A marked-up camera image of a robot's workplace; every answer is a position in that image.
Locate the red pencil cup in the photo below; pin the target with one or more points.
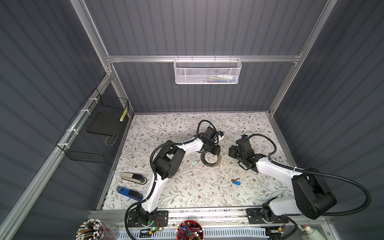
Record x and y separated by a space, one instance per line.
189 230

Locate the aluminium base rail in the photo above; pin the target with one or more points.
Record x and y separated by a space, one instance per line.
221 223

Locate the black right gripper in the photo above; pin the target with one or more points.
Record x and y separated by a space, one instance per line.
232 151

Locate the grey black stapler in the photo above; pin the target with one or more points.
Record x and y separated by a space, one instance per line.
134 178

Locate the white glue bottle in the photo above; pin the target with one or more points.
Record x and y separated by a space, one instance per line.
311 234

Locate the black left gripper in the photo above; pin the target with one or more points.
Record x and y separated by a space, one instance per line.
216 150

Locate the white wire mesh basket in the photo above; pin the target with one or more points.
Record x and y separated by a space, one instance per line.
207 73

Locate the horizontal aluminium frame bar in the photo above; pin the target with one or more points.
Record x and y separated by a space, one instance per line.
215 58

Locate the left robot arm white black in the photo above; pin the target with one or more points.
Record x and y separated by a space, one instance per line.
165 162

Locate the aluminium frame corner post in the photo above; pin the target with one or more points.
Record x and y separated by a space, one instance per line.
95 38

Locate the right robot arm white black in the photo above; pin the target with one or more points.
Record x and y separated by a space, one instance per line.
312 196

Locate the blue black stapler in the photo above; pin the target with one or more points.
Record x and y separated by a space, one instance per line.
130 193

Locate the black foam pad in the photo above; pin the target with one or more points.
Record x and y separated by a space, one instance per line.
105 124

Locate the black wire basket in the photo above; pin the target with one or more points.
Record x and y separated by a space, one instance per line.
79 145

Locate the yellow marker pen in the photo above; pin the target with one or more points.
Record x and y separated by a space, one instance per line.
123 115

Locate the clear pencil jar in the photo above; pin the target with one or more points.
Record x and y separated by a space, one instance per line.
95 229

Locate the perforated metal ring plate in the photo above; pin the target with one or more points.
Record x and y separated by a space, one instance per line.
211 160

